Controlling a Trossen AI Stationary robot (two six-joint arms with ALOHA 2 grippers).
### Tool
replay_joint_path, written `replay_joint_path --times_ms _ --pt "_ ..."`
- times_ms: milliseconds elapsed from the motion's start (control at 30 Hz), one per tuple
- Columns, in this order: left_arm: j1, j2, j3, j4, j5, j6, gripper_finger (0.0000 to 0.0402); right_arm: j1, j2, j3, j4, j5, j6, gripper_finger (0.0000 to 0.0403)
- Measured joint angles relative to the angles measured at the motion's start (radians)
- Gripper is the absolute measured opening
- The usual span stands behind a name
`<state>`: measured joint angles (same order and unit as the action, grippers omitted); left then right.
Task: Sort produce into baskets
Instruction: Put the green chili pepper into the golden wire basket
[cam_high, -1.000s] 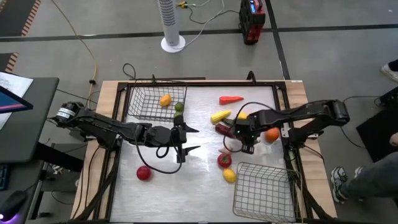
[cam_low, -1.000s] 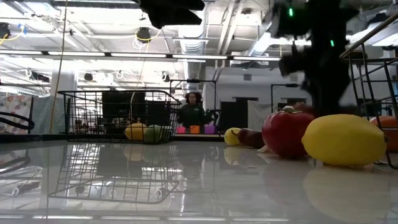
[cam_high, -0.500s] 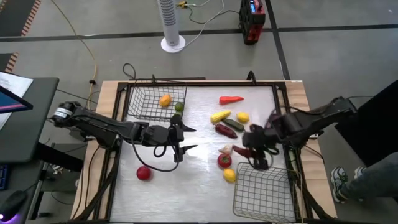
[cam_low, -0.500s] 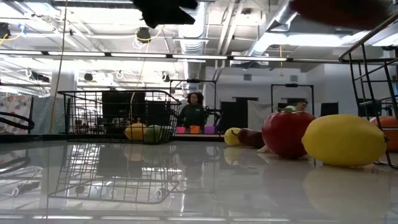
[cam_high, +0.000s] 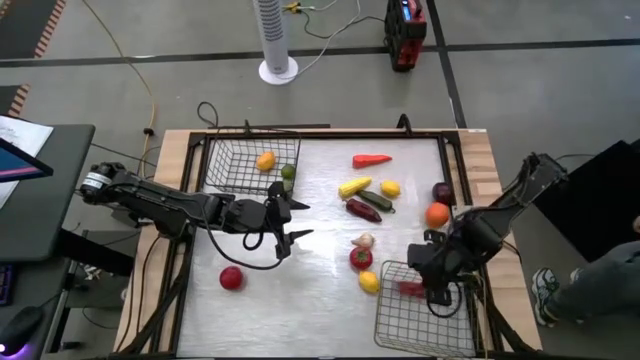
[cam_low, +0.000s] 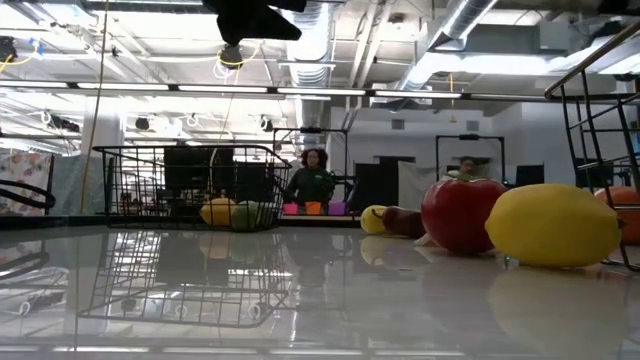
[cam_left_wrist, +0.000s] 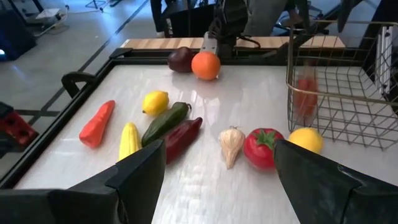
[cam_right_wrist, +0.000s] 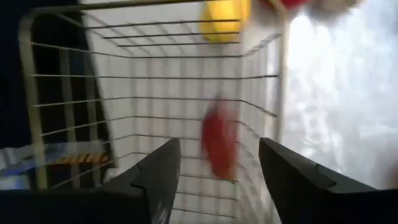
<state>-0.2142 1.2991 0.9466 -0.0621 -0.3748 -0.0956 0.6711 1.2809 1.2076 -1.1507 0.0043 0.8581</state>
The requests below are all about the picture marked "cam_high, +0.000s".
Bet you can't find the yellow cable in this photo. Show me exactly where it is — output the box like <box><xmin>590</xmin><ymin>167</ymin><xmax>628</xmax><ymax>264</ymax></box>
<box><xmin>81</xmin><ymin>0</ymin><xmax>157</xmax><ymax>179</ymax></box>

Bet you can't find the yellow corn cob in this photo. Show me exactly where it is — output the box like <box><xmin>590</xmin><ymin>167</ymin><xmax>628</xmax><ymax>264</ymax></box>
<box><xmin>338</xmin><ymin>175</ymin><xmax>374</xmax><ymax>200</ymax></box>

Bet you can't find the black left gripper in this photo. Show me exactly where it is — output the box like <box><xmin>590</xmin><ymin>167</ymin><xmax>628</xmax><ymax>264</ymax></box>
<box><xmin>233</xmin><ymin>180</ymin><xmax>315</xmax><ymax>260</ymax></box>

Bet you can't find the black computer mouse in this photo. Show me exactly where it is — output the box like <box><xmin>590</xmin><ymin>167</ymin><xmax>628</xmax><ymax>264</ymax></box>
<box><xmin>0</xmin><ymin>304</ymin><xmax>46</xmax><ymax>357</ymax></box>

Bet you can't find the orange fruit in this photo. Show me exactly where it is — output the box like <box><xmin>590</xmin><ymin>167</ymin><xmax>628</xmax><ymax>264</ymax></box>
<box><xmin>424</xmin><ymin>201</ymin><xmax>451</xmax><ymax>230</ymax></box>

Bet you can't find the yellow orange mango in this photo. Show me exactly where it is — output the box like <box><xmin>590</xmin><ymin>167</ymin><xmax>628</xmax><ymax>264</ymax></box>
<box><xmin>255</xmin><ymin>151</ymin><xmax>277</xmax><ymax>173</ymax></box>

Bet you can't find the black table frame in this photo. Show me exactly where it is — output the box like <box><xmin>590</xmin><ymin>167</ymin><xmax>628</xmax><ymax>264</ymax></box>
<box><xmin>113</xmin><ymin>128</ymin><xmax>549</xmax><ymax>360</ymax></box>

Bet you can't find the gold wire basket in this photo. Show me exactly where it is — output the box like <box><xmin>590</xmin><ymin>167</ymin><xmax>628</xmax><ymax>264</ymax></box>
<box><xmin>373</xmin><ymin>258</ymin><xmax>477</xmax><ymax>359</ymax></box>

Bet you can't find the backlit keyboard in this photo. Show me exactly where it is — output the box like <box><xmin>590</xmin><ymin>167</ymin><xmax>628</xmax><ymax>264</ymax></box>
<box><xmin>0</xmin><ymin>263</ymin><xmax>15</xmax><ymax>307</ymax></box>

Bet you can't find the purple onion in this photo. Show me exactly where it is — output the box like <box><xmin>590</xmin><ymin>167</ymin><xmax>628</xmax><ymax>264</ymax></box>
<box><xmin>431</xmin><ymin>181</ymin><xmax>454</xmax><ymax>206</ymax></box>

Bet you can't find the dark grey desk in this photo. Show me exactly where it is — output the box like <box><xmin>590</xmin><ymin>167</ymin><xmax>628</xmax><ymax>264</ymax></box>
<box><xmin>0</xmin><ymin>122</ymin><xmax>97</xmax><ymax>265</ymax></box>

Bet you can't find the black side cart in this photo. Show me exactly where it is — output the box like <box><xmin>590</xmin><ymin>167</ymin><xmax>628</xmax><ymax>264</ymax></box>
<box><xmin>532</xmin><ymin>138</ymin><xmax>640</xmax><ymax>264</ymax></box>

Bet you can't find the red black power tool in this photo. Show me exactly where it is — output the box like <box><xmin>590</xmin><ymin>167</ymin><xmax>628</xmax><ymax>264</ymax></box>
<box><xmin>383</xmin><ymin>0</ymin><xmax>429</xmax><ymax>73</ymax></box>

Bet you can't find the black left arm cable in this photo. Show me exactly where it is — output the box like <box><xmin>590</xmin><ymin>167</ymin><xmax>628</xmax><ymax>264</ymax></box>
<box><xmin>198</xmin><ymin>209</ymin><xmax>289</xmax><ymax>271</ymax></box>

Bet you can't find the red apple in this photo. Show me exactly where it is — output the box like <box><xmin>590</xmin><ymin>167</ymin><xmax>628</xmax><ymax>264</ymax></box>
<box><xmin>218</xmin><ymin>265</ymin><xmax>245</xmax><ymax>292</ymax></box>

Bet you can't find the monitor with blue screen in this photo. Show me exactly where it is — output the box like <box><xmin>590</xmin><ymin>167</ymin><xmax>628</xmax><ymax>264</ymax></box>
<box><xmin>0</xmin><ymin>137</ymin><xmax>55</xmax><ymax>184</ymax></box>

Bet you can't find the orange red carrot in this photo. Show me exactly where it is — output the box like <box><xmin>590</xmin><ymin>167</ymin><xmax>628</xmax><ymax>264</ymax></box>
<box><xmin>351</xmin><ymin>153</ymin><xmax>394</xmax><ymax>170</ymax></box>

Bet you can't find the black wire basket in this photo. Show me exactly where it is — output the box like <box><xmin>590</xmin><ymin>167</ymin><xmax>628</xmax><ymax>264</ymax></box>
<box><xmin>203</xmin><ymin>133</ymin><xmax>303</xmax><ymax>197</ymax></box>

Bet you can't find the black cable loop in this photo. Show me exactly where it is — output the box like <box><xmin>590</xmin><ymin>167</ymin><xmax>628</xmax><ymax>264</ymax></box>
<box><xmin>196</xmin><ymin>101</ymin><xmax>221</xmax><ymax>132</ymax></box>

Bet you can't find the dark red pepper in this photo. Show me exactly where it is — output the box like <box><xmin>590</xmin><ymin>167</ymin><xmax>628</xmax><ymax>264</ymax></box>
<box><xmin>344</xmin><ymin>197</ymin><xmax>384</xmax><ymax>224</ymax></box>

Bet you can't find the dark green cucumber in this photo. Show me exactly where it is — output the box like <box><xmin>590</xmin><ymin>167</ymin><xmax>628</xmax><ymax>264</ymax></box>
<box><xmin>355</xmin><ymin>189</ymin><xmax>396</xmax><ymax>214</ymax></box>

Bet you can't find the white paper sheet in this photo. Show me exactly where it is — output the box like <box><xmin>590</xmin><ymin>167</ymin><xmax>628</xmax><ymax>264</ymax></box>
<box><xmin>0</xmin><ymin>114</ymin><xmax>55</xmax><ymax>210</ymax></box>

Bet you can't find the red tomato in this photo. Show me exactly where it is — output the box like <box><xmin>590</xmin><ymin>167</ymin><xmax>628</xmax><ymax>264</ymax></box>
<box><xmin>348</xmin><ymin>246</ymin><xmax>374</xmax><ymax>272</ymax></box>

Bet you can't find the white garlic bulb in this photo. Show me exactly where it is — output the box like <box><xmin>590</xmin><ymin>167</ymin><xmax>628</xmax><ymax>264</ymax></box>
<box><xmin>350</xmin><ymin>231</ymin><xmax>376</xmax><ymax>250</ymax></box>

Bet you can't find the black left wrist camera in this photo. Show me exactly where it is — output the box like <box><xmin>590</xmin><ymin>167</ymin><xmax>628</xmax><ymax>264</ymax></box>
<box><xmin>267</xmin><ymin>197</ymin><xmax>293</xmax><ymax>226</ymax></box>

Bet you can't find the thin black cart cable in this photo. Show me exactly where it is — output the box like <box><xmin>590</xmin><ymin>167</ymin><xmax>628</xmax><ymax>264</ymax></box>
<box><xmin>553</xmin><ymin>151</ymin><xmax>604</xmax><ymax>164</ymax></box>

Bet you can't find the person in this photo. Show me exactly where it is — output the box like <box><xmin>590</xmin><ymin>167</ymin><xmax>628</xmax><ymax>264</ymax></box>
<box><xmin>544</xmin><ymin>214</ymin><xmax>640</xmax><ymax>324</ymax></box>

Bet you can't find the black flat bar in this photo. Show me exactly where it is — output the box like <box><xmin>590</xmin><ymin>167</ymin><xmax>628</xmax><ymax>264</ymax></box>
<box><xmin>219</xmin><ymin>123</ymin><xmax>332</xmax><ymax>131</ymax></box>

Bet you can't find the white cable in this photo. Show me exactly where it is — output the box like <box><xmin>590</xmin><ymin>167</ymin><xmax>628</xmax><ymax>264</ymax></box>
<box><xmin>277</xmin><ymin>0</ymin><xmax>364</xmax><ymax>81</ymax></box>

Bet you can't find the bright red chili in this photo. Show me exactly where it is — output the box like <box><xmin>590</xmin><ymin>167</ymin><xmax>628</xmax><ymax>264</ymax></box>
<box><xmin>396</xmin><ymin>280</ymin><xmax>427</xmax><ymax>297</ymax></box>

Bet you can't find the black mat striped edge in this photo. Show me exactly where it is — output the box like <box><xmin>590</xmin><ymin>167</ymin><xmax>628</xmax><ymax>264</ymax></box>
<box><xmin>0</xmin><ymin>0</ymin><xmax>68</xmax><ymax>60</ymax></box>
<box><xmin>0</xmin><ymin>83</ymin><xmax>32</xmax><ymax>119</ymax></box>

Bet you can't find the white tower fan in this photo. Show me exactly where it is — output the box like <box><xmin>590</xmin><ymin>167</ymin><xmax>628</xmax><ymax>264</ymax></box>
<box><xmin>251</xmin><ymin>0</ymin><xmax>300</xmax><ymax>86</ymax></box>

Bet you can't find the black floor cable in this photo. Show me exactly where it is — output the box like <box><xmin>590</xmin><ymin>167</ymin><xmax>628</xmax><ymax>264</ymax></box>
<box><xmin>298</xmin><ymin>8</ymin><xmax>387</xmax><ymax>40</ymax></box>

